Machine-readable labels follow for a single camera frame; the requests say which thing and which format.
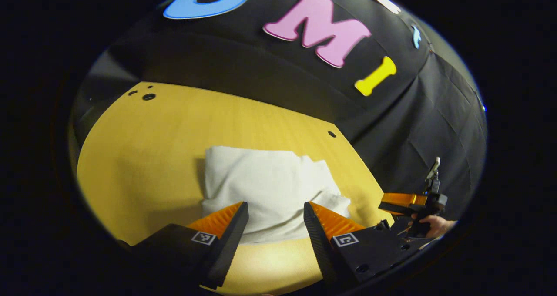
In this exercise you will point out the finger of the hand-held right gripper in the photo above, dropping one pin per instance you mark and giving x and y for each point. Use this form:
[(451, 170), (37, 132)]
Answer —
[(400, 200)]

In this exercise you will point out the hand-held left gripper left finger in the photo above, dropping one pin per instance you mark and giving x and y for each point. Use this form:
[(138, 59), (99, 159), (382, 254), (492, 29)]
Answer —
[(230, 248)]

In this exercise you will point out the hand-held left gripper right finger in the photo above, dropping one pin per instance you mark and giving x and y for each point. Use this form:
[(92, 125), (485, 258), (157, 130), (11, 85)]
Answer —
[(320, 248)]

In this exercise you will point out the white jeans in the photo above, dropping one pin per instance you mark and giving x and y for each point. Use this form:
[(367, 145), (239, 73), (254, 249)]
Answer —
[(265, 178)]

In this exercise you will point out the black backdrop cloth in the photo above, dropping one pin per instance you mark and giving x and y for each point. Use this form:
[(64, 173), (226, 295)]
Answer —
[(261, 65)]

